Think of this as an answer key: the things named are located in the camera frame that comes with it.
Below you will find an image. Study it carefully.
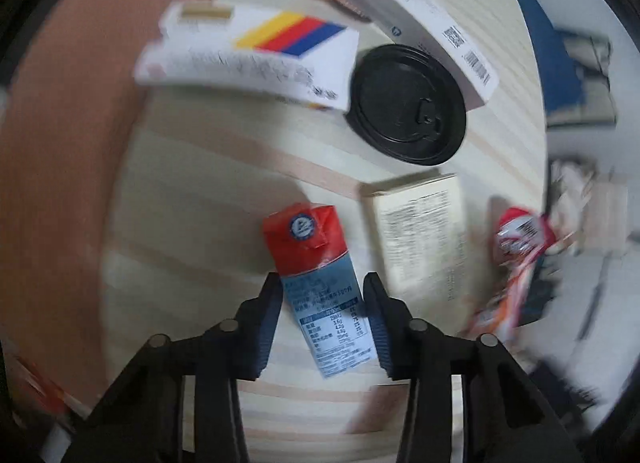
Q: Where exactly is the red and blue milk carton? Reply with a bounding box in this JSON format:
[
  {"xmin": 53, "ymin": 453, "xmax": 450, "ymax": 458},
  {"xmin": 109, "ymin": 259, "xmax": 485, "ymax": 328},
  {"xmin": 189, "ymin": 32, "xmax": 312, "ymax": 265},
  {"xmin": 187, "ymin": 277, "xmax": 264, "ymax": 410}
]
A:
[{"xmin": 263, "ymin": 202, "xmax": 377, "ymax": 380}]

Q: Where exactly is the white box with tricolour stripes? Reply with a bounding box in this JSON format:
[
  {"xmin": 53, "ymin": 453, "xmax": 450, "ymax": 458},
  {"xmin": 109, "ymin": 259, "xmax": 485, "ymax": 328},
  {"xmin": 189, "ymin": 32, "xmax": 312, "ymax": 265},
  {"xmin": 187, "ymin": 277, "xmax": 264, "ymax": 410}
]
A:
[{"xmin": 133, "ymin": 0, "xmax": 361, "ymax": 116}]

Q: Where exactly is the black plastic cup lid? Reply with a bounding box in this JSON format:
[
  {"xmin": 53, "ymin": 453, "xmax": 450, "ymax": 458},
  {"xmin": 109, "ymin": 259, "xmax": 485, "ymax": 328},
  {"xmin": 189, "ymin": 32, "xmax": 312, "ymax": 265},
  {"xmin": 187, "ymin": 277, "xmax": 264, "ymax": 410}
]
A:
[{"xmin": 348, "ymin": 44, "xmax": 468, "ymax": 166}]

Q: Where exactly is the cream printed small box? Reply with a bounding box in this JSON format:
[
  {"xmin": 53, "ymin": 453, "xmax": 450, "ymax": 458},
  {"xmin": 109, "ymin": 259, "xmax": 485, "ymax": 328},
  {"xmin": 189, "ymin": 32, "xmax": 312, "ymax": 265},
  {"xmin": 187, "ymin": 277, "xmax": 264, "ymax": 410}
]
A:
[{"xmin": 361, "ymin": 173, "xmax": 471, "ymax": 305}]

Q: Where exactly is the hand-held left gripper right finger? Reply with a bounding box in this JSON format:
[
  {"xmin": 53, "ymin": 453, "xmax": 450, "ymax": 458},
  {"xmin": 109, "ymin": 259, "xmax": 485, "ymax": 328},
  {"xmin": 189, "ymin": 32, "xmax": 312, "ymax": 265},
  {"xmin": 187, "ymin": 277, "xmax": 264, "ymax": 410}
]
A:
[{"xmin": 362, "ymin": 271, "xmax": 583, "ymax": 463}]

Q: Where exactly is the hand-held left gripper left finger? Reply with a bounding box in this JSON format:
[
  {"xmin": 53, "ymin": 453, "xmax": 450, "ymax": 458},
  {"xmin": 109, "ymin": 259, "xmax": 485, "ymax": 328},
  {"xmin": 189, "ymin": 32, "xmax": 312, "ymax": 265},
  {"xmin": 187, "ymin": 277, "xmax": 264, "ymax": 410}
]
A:
[{"xmin": 62, "ymin": 271, "xmax": 285, "ymax": 463}]

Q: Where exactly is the red and white snack wrapper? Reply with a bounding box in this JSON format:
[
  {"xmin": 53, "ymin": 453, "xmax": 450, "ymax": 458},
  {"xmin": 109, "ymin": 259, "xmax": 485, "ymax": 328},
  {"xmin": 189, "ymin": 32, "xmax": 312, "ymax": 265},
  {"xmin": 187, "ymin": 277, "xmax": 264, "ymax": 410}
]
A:
[{"xmin": 462, "ymin": 207, "xmax": 557, "ymax": 344}]

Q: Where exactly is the beige cardboard piece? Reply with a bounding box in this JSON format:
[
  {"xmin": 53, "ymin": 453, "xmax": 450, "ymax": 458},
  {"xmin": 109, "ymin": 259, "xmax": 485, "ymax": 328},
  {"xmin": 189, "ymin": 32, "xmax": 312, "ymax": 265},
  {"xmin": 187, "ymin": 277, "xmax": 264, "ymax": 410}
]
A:
[{"xmin": 582, "ymin": 183, "xmax": 630, "ymax": 253}]

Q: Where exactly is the long white and grey box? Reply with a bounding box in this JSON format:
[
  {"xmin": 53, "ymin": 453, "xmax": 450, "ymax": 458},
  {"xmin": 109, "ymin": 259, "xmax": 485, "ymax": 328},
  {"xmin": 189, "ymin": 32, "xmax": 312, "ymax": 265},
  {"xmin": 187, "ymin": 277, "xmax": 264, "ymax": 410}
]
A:
[{"xmin": 287, "ymin": 0, "xmax": 501, "ymax": 110}]

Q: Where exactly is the crumpled white paper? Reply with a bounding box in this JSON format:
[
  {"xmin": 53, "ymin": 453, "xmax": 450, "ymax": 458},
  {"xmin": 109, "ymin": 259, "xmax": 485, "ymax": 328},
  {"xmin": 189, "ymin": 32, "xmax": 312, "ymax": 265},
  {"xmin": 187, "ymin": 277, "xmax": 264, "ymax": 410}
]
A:
[{"xmin": 547, "ymin": 157, "xmax": 598, "ymax": 244}]

